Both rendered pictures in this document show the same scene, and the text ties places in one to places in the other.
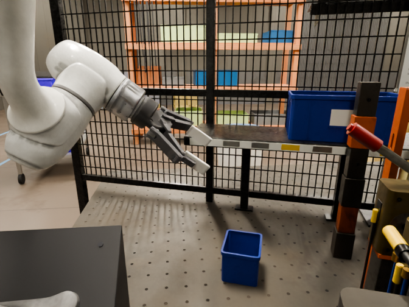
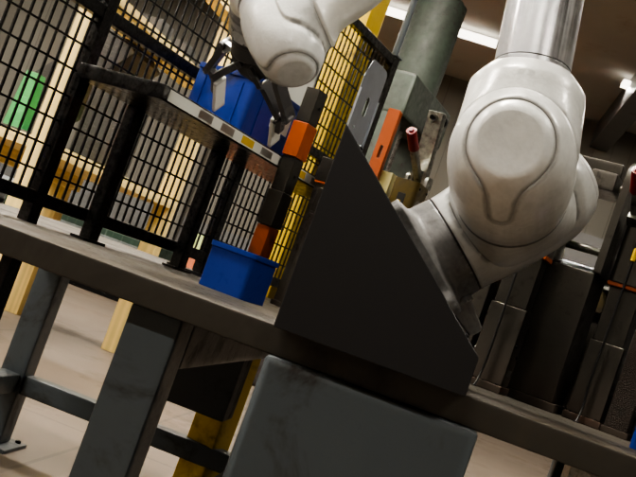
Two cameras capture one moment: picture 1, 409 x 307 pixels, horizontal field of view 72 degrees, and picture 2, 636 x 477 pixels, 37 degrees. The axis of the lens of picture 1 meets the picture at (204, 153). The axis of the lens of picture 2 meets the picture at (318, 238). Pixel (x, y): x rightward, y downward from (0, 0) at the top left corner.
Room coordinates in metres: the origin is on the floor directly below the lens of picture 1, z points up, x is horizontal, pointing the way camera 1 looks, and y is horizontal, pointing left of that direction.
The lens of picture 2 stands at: (0.06, 1.68, 0.76)
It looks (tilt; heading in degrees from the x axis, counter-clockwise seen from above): 3 degrees up; 284
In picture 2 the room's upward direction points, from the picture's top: 20 degrees clockwise
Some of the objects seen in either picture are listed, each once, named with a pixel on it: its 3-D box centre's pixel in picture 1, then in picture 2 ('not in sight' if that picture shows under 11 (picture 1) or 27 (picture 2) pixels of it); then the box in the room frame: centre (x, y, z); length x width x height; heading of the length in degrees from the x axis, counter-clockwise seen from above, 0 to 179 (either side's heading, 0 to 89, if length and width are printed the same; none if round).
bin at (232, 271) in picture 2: (241, 256); (238, 273); (0.64, -0.10, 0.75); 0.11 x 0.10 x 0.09; 166
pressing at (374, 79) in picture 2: not in sight; (357, 129); (0.63, -0.56, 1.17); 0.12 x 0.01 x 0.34; 76
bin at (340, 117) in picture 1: (340, 115); (251, 116); (0.84, -0.41, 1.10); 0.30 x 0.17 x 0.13; 77
